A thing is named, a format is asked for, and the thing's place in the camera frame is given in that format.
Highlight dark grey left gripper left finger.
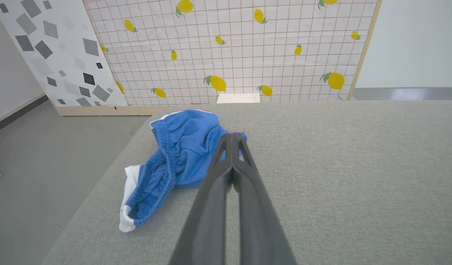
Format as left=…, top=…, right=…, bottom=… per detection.
left=168, top=133, right=234, bottom=265

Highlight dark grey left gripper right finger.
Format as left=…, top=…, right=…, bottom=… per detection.
left=231, top=132, right=297, bottom=265

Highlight blue shorts with white trim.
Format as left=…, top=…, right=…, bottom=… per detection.
left=119, top=109, right=247, bottom=233

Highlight grey fabric sofa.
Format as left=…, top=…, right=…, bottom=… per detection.
left=42, top=100, right=452, bottom=265

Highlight white box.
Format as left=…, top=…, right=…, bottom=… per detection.
left=216, top=93, right=261, bottom=104

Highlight lemon print grid panel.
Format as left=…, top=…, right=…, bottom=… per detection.
left=82, top=0, right=382, bottom=107

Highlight terrazzo pattern panel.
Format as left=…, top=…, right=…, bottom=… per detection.
left=0, top=0, right=129, bottom=108

